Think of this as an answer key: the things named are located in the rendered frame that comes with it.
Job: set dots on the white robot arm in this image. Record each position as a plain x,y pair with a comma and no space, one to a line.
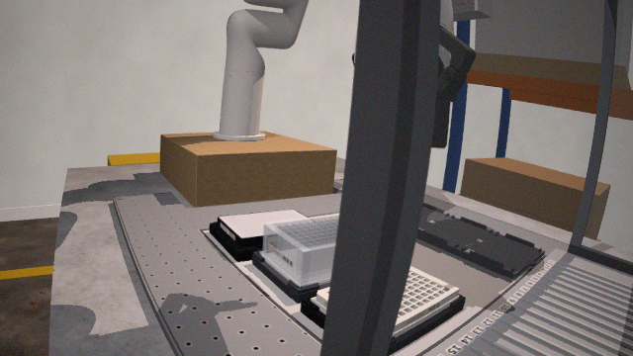
246,30

